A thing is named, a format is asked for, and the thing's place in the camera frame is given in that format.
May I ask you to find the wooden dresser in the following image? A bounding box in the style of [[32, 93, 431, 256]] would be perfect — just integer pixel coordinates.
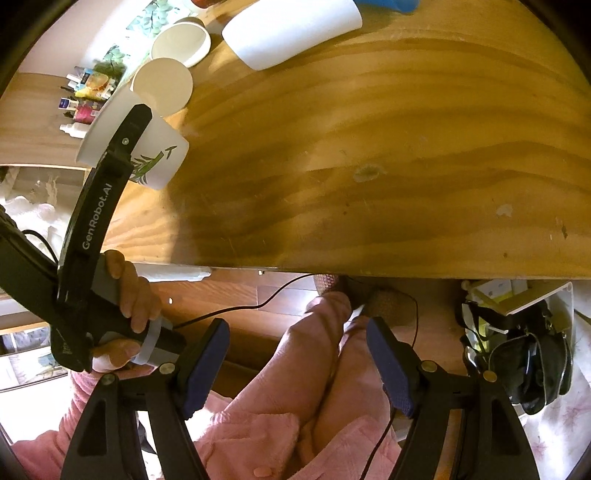
[[0, 71, 136, 172]]

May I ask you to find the pink fleece robe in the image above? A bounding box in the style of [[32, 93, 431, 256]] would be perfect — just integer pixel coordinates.
[[191, 392, 404, 480]]

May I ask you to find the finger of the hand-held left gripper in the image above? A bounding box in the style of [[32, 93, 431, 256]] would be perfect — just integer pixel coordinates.
[[97, 104, 153, 172]]

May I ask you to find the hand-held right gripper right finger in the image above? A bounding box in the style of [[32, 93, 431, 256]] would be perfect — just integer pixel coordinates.
[[366, 316, 541, 480]]

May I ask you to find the plain white paper cup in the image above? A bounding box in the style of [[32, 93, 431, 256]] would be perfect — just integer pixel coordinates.
[[131, 57, 194, 117], [151, 20, 212, 68]]

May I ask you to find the row of toiletry bottles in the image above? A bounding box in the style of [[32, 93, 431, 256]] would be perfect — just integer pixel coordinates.
[[58, 62, 119, 139]]

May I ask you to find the white plastic strip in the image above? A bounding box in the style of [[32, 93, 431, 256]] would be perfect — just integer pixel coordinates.
[[133, 262, 213, 283]]

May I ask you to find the white paper cup lying down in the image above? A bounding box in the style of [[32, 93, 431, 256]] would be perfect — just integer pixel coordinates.
[[221, 0, 363, 71]]

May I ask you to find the person's left hand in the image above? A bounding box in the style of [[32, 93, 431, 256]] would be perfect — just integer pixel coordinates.
[[91, 250, 163, 373]]

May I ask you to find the white cup with green print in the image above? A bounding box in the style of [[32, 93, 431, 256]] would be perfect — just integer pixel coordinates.
[[76, 87, 190, 191]]

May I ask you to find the blue plastic object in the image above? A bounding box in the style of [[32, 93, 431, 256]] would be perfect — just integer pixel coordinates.
[[355, 0, 422, 14]]

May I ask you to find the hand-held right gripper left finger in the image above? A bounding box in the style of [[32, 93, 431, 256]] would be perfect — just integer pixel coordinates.
[[60, 318, 232, 480]]

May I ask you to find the person's left forearm pink sleeve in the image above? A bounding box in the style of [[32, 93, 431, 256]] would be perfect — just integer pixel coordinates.
[[13, 369, 102, 480]]

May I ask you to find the white lace cloth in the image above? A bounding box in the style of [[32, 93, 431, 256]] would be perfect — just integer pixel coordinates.
[[0, 166, 72, 261]]

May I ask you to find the black cable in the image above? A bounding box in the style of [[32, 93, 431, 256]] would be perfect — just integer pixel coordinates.
[[170, 272, 320, 331], [358, 286, 421, 480]]

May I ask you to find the person's right leg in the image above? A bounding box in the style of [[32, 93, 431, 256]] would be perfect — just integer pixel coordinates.
[[302, 316, 407, 462]]

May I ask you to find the person's left leg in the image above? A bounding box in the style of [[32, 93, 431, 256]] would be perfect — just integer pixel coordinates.
[[217, 295, 354, 425]]

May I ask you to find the floral bed sheet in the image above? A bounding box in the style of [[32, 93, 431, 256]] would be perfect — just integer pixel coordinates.
[[501, 318, 591, 480]]

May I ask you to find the black bag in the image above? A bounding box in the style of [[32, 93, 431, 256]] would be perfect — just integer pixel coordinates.
[[461, 299, 576, 416]]

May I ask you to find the leaf print wall picture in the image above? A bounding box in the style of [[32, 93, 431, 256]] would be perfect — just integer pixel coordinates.
[[92, 0, 188, 77]]

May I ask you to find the person's leg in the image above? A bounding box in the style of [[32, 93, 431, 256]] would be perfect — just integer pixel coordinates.
[[217, 295, 354, 425], [302, 316, 407, 462]]

